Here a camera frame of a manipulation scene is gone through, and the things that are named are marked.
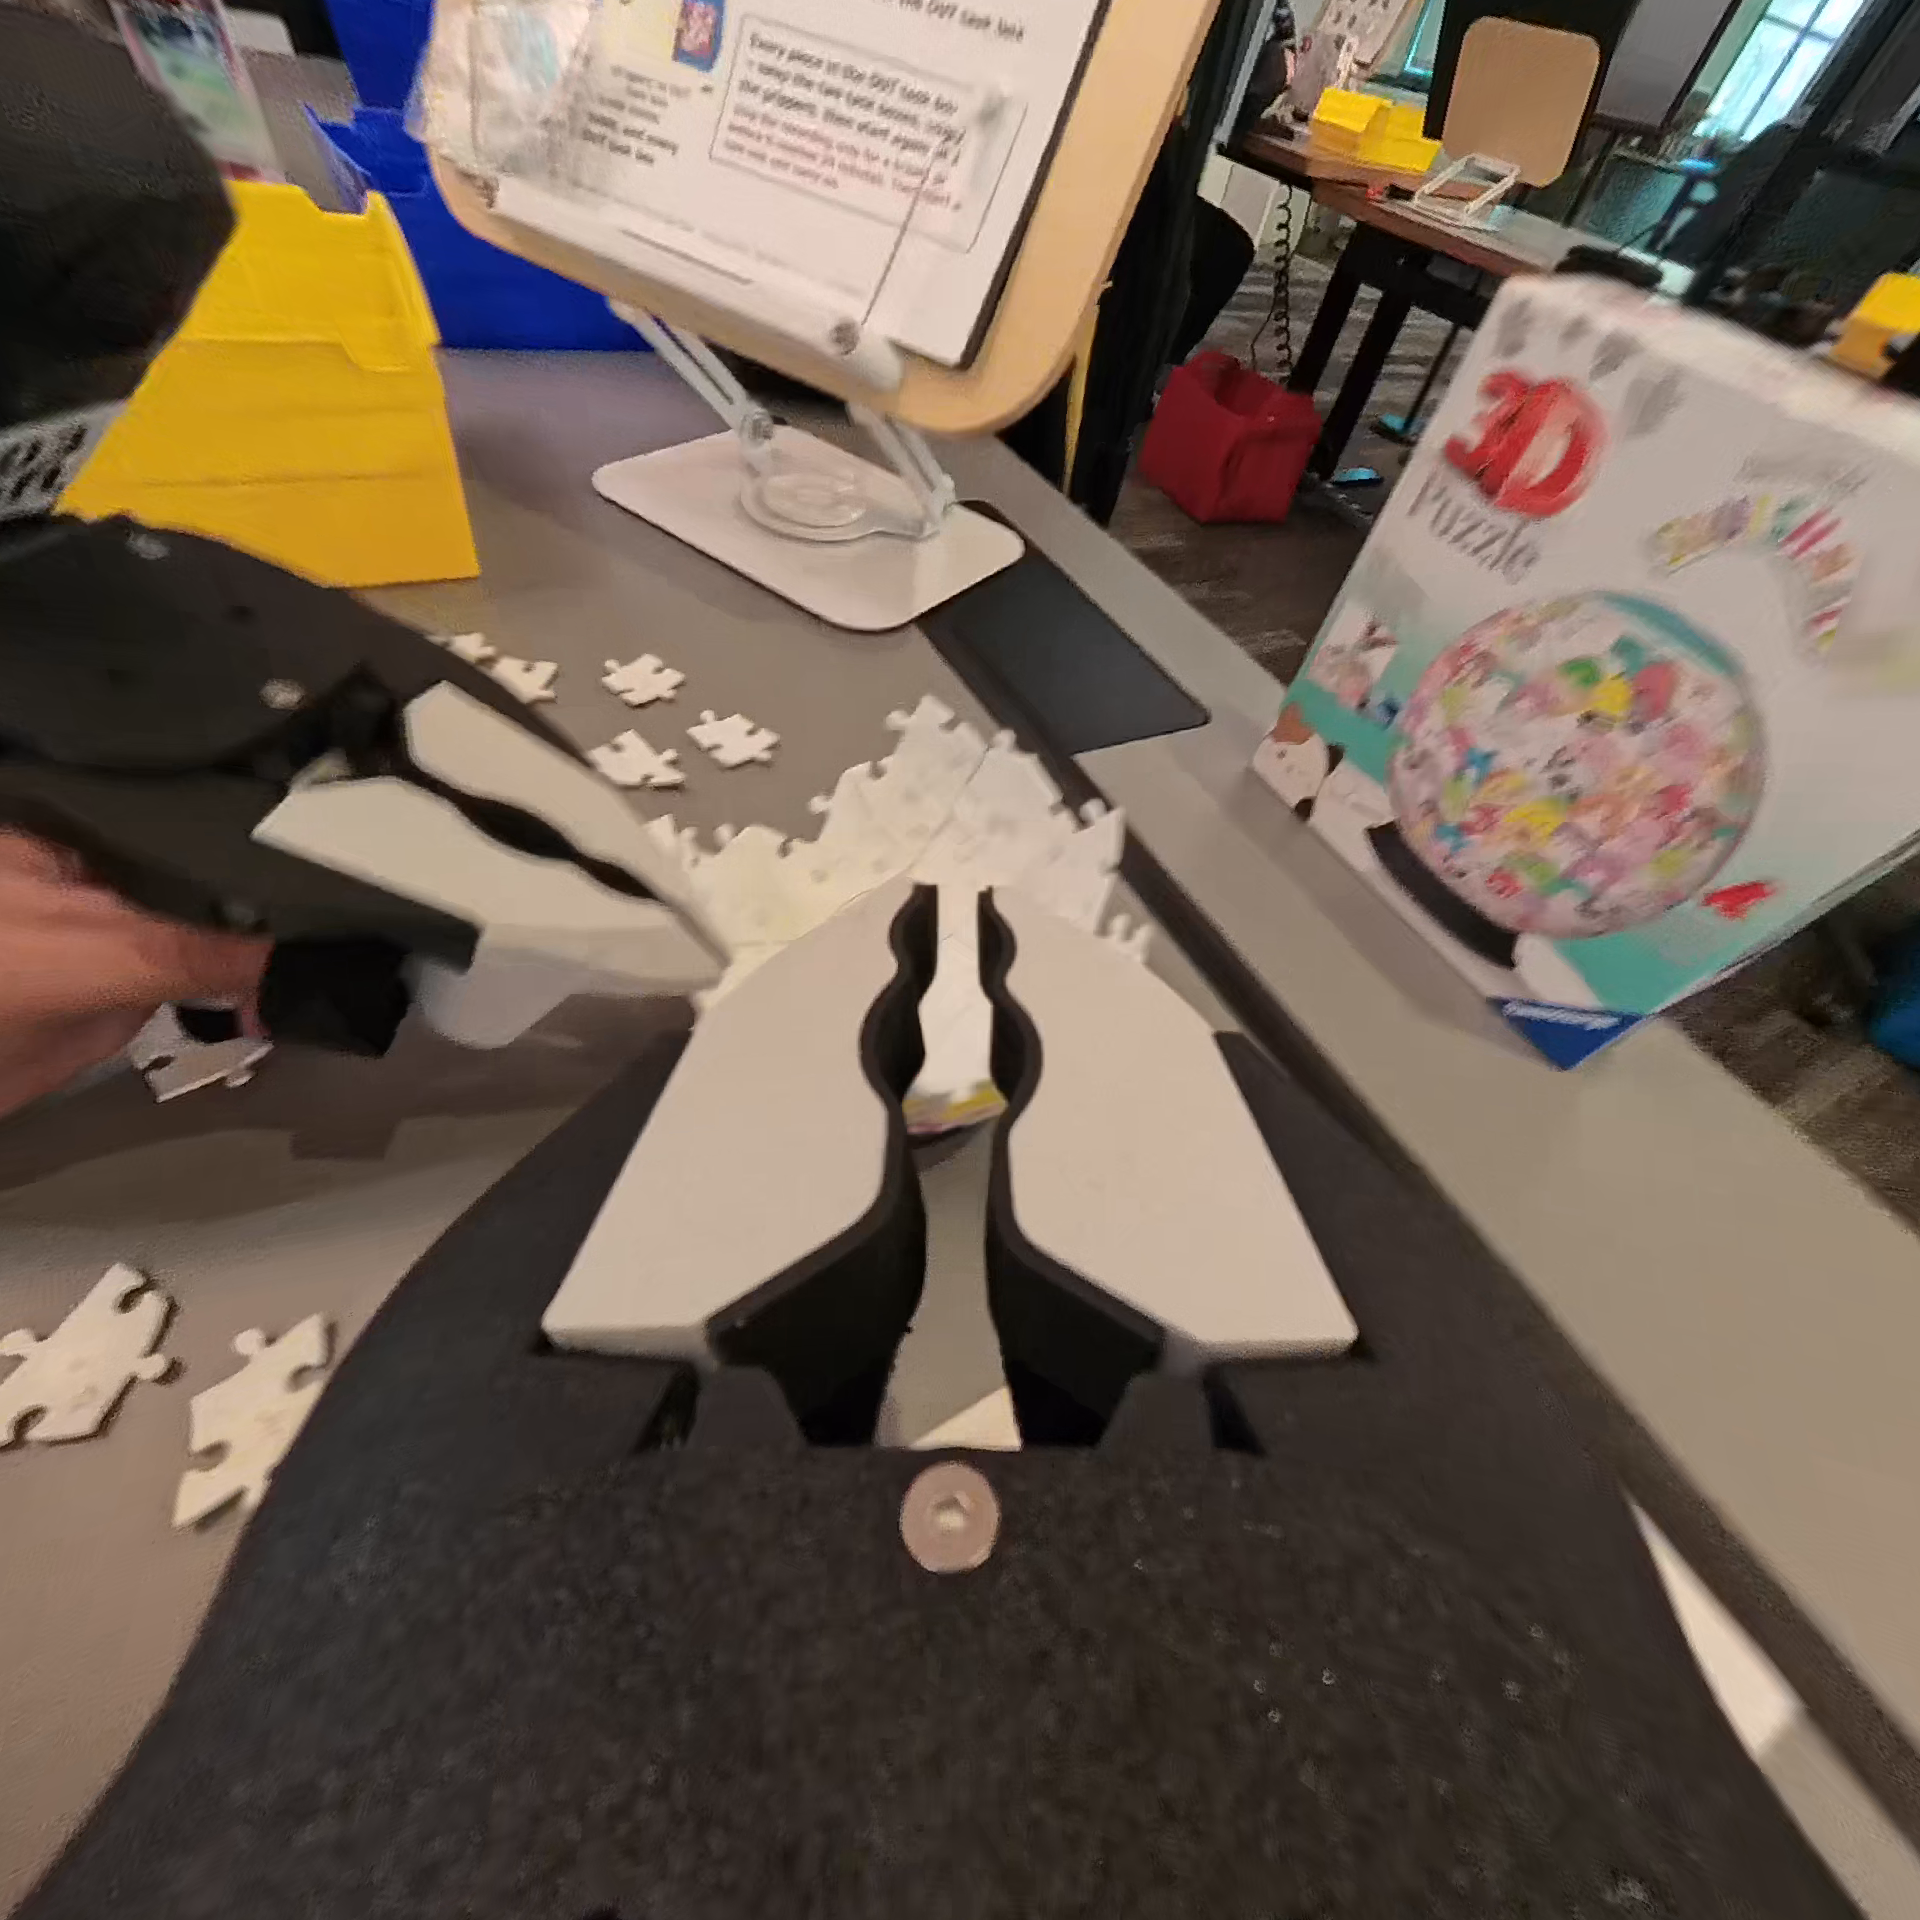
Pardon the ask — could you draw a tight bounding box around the person's left hand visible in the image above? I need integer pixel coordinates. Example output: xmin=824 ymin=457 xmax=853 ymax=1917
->
xmin=0 ymin=832 xmax=279 ymax=1124

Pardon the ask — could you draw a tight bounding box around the brown wooden desk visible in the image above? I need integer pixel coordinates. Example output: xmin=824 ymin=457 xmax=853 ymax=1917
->
xmin=1227 ymin=127 xmax=1695 ymax=484

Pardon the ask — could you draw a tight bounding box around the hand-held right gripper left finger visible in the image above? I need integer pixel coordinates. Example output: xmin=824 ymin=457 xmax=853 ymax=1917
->
xmin=538 ymin=882 xmax=942 ymax=1369

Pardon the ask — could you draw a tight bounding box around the printed cardboard puzzle box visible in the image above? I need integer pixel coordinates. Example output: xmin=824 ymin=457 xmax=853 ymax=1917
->
xmin=1252 ymin=273 xmax=1920 ymax=1072

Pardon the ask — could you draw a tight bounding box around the blue plastic bin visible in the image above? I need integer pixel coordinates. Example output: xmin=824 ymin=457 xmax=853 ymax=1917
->
xmin=303 ymin=0 xmax=648 ymax=356

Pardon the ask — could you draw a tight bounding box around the black office chair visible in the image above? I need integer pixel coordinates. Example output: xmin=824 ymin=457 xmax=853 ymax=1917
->
xmin=1068 ymin=0 xmax=1260 ymax=529

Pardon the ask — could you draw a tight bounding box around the white curved jigsaw piece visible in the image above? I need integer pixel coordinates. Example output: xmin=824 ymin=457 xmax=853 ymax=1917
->
xmin=170 ymin=1314 xmax=339 ymax=1535
xmin=0 ymin=1264 xmax=176 ymax=1450

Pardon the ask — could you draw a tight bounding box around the yellow parts bin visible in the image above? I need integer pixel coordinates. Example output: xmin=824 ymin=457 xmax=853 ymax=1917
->
xmin=1310 ymin=85 xmax=1444 ymax=172

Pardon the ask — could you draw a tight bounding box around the scattered pile of puzzle pieces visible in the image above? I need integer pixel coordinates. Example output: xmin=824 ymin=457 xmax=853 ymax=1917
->
xmin=127 ymin=630 xmax=783 ymax=1105

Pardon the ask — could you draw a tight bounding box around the red fabric bag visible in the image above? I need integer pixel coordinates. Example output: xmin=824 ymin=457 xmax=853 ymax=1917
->
xmin=1135 ymin=349 xmax=1326 ymax=529

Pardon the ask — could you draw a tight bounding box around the half-built colourful puzzle ball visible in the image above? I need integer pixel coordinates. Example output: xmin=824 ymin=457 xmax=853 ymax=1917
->
xmin=645 ymin=692 xmax=1160 ymax=1142

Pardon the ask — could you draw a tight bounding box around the black rounded table panel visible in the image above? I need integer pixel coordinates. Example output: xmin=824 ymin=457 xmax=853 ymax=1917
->
xmin=918 ymin=576 xmax=1212 ymax=754

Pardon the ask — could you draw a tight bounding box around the small wooden document stand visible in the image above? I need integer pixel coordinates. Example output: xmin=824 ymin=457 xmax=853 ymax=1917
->
xmin=1438 ymin=17 xmax=1602 ymax=192

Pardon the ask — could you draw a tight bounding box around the wooden document stand board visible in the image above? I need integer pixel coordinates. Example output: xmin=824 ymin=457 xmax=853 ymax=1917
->
xmin=422 ymin=0 xmax=1227 ymax=440

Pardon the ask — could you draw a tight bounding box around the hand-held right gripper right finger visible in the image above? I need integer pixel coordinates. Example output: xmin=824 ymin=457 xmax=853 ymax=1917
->
xmin=975 ymin=882 xmax=1363 ymax=1376

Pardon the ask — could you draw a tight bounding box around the white round object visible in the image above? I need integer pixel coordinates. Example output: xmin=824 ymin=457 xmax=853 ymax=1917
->
xmin=739 ymin=390 xmax=958 ymax=543

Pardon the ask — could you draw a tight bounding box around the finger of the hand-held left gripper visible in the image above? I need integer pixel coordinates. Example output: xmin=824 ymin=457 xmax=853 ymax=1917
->
xmin=403 ymin=678 xmax=666 ymax=904
xmin=256 ymin=776 xmax=728 ymax=1052

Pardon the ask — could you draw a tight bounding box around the yellow plastic bin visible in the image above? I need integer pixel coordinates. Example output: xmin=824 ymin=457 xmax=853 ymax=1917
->
xmin=58 ymin=180 xmax=485 ymax=590

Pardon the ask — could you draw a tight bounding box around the printed instruction sheet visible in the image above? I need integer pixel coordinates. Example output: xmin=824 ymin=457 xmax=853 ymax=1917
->
xmin=485 ymin=0 xmax=1115 ymax=373

